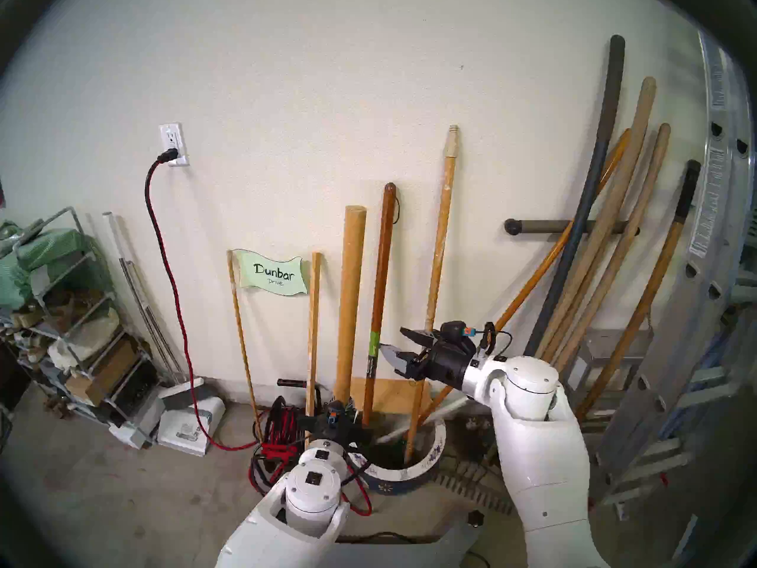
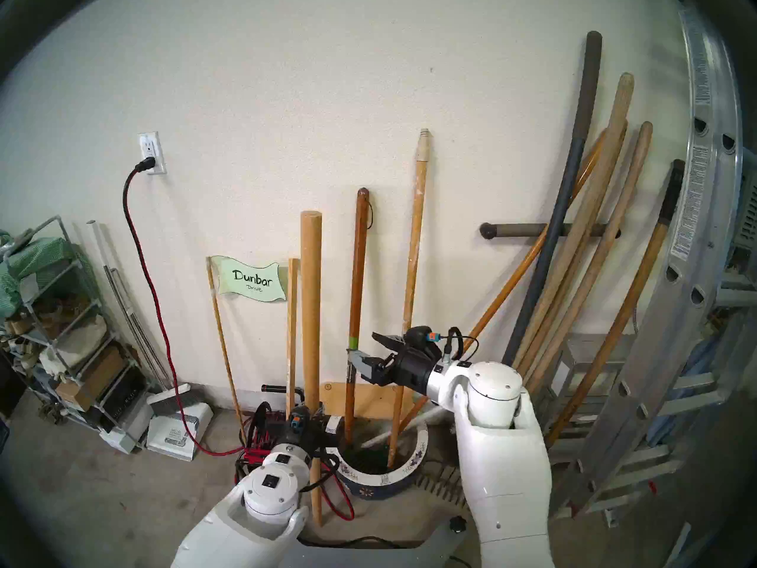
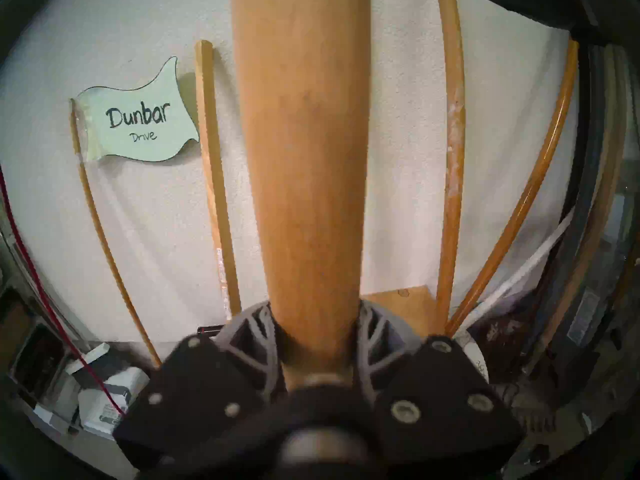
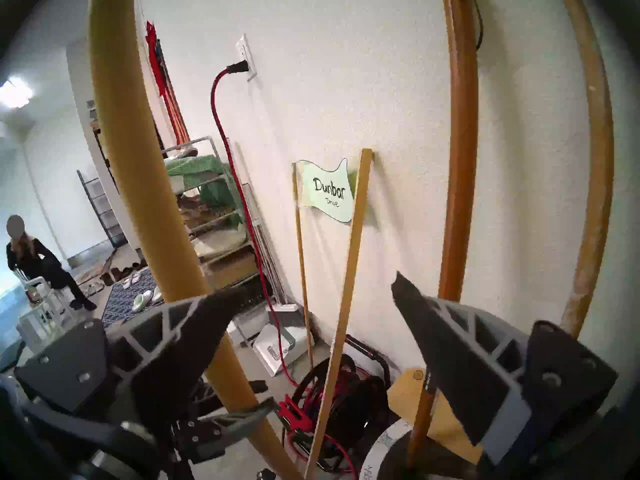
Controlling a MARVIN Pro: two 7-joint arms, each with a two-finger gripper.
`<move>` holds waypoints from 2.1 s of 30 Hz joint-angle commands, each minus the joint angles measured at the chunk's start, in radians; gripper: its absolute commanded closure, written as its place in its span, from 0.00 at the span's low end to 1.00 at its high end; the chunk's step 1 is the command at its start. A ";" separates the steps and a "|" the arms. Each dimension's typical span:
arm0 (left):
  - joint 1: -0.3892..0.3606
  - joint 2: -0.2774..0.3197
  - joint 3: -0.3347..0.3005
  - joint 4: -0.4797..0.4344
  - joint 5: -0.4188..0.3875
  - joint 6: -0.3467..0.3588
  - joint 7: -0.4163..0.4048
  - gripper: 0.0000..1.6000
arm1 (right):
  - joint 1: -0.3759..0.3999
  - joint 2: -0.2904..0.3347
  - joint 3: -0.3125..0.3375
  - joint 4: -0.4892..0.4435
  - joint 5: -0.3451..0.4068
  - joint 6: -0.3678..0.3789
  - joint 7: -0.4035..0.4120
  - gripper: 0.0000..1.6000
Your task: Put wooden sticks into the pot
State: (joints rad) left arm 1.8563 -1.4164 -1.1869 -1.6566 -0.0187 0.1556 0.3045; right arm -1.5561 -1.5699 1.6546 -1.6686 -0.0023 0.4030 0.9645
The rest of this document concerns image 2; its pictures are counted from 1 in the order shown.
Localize black box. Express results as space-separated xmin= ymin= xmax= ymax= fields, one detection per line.
xmin=98 ymin=367 xmax=149 ymax=434

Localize brown cardboard box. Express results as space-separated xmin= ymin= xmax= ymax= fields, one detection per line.
xmin=56 ymin=346 xmax=128 ymax=412

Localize thick light wooden dowel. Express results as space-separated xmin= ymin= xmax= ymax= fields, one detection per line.
xmin=299 ymin=211 xmax=324 ymax=527

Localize grey tool handle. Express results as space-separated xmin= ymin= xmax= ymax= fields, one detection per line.
xmin=502 ymin=31 xmax=604 ymax=366

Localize metal rake head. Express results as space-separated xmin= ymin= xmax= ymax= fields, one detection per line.
xmin=416 ymin=460 xmax=474 ymax=508

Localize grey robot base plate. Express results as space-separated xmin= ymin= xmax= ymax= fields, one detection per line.
xmin=296 ymin=517 xmax=471 ymax=568

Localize aluminium ladder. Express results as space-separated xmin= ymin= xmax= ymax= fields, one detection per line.
xmin=550 ymin=0 xmax=757 ymax=517

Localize flat thin wooden strip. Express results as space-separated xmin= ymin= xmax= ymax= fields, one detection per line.
xmin=286 ymin=257 xmax=300 ymax=422

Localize red black power cord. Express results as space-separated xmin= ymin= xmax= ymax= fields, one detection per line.
xmin=122 ymin=157 xmax=244 ymax=457

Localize light wooden board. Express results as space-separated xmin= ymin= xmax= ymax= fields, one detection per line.
xmin=319 ymin=382 xmax=416 ymax=421

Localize white cloth bag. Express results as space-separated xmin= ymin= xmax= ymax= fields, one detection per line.
xmin=38 ymin=315 xmax=108 ymax=379

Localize grey louvered box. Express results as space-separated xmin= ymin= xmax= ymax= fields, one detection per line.
xmin=730 ymin=149 xmax=757 ymax=267

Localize thin white pipe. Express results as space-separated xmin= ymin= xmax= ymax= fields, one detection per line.
xmin=360 ymin=404 xmax=457 ymax=449

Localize white wall outlet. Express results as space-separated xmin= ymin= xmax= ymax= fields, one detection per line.
xmin=138 ymin=131 xmax=167 ymax=176

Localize blue cloth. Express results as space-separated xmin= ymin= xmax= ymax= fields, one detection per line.
xmin=648 ymin=335 xmax=720 ymax=449

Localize orange handled green rake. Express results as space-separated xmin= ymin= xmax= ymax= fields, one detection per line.
xmin=349 ymin=129 xmax=609 ymax=470

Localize white hand broom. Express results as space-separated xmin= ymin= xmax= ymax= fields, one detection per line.
xmin=146 ymin=383 xmax=200 ymax=418

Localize dark brown handle green label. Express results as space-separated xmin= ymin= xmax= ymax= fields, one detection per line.
xmin=343 ymin=187 xmax=374 ymax=446

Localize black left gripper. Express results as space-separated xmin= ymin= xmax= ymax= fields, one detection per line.
xmin=260 ymin=402 xmax=346 ymax=456

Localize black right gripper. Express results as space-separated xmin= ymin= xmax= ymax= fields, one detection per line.
xmin=347 ymin=332 xmax=445 ymax=391

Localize white box on floor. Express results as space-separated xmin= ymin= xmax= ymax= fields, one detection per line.
xmin=145 ymin=402 xmax=215 ymax=461

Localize grey metal step stool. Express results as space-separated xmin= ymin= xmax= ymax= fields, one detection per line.
xmin=547 ymin=333 xmax=640 ymax=421

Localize brown handle with black grip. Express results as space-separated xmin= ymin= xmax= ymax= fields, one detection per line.
xmin=544 ymin=160 xmax=685 ymax=446

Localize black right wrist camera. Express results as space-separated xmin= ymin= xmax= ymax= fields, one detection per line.
xmin=406 ymin=325 xmax=444 ymax=348

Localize thin metal rods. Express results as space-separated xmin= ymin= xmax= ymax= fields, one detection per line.
xmin=105 ymin=267 xmax=170 ymax=391

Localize blue white floral ceramic pot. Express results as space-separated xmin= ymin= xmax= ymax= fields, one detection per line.
xmin=322 ymin=419 xmax=430 ymax=502

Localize tan wooden tool handle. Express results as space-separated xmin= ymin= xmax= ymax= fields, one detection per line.
xmin=525 ymin=121 xmax=654 ymax=396

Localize green checkered cloth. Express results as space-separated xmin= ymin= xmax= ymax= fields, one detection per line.
xmin=0 ymin=234 xmax=98 ymax=319

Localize grey wire shelf rack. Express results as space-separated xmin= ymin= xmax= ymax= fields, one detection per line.
xmin=0 ymin=215 xmax=156 ymax=450

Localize green Dunbar sign on stick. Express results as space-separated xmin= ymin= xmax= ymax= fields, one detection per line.
xmin=205 ymin=254 xmax=289 ymax=444

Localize white PVC pipe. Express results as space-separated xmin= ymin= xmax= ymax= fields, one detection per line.
xmin=87 ymin=220 xmax=161 ymax=391

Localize paint-flecked pole with threaded tip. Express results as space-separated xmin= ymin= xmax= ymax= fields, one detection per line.
xmin=387 ymin=128 xmax=432 ymax=469

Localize weathered pale wooden handle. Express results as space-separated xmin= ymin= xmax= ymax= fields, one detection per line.
xmin=512 ymin=72 xmax=635 ymax=372

